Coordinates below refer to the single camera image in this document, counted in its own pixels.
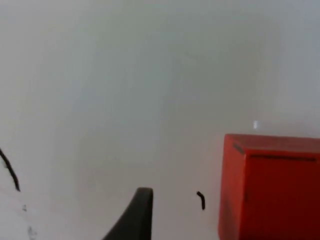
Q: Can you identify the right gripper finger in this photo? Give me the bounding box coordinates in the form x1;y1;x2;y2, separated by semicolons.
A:
101;187;154;240

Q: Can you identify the red cube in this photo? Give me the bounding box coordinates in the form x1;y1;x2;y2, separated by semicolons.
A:
217;133;320;240

